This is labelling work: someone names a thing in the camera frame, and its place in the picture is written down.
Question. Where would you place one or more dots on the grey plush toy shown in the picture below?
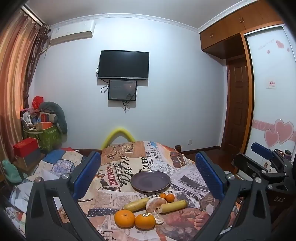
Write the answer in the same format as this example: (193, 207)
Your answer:
(59, 115)

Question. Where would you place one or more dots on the large orange with sticker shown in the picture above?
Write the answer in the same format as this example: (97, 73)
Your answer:
(145, 221)

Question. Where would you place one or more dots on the orange cardboard box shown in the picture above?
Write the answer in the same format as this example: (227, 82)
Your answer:
(44, 126)

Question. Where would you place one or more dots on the striped orange curtain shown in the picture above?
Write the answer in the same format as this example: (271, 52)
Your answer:
(16, 81)

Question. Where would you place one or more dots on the white air conditioner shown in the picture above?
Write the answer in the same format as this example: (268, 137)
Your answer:
(71, 32)

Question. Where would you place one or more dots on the small black monitor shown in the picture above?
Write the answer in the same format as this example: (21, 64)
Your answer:
(122, 90)

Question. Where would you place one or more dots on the peeled orange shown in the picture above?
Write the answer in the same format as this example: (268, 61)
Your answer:
(154, 203)

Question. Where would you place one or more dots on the small orange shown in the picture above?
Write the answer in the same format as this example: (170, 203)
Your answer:
(163, 196)
(170, 198)

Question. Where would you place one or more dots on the wooden overhead cabinet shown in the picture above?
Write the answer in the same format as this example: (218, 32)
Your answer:
(231, 30)

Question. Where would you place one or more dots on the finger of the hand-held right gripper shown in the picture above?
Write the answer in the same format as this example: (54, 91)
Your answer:
(242, 163)
(262, 150)

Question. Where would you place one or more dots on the yellow foam tube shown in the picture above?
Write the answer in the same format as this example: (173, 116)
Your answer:
(120, 131)

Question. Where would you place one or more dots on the wooden bedpost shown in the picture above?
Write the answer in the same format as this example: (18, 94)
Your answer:
(178, 148)

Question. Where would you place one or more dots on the newspaper print blanket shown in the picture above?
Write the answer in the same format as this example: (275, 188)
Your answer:
(129, 166)

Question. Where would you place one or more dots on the dark purple plate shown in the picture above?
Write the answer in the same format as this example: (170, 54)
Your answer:
(150, 180)

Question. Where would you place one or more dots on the white heart wardrobe door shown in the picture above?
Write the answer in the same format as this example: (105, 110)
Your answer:
(270, 104)

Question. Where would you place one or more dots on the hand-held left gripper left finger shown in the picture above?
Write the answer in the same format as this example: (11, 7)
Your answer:
(89, 176)

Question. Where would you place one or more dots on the green bag of clutter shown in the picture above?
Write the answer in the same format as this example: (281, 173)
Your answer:
(48, 139)

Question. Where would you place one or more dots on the white wall socket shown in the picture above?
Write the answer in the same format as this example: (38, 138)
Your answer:
(190, 141)

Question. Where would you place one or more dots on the red decoration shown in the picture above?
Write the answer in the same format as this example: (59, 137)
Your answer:
(37, 102)

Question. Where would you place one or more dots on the yellow banana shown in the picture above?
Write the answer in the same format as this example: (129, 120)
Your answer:
(174, 205)
(135, 204)

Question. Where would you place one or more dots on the teal plush toy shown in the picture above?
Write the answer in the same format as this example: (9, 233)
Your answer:
(10, 171)

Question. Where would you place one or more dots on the red gift box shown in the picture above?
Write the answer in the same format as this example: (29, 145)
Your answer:
(25, 147)

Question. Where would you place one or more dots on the black wall television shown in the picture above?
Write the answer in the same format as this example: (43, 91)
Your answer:
(123, 64)

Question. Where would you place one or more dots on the brown wooden door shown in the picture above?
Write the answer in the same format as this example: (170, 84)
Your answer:
(238, 104)

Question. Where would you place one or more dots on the grey box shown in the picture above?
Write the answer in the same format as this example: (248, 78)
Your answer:
(32, 158)

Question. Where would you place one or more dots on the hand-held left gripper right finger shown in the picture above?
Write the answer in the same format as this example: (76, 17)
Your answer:
(209, 178)

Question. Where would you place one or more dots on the blue patchwork quilt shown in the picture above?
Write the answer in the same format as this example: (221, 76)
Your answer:
(60, 162)

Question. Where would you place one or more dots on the red and white sticker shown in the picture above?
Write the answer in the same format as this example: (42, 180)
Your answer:
(271, 83)

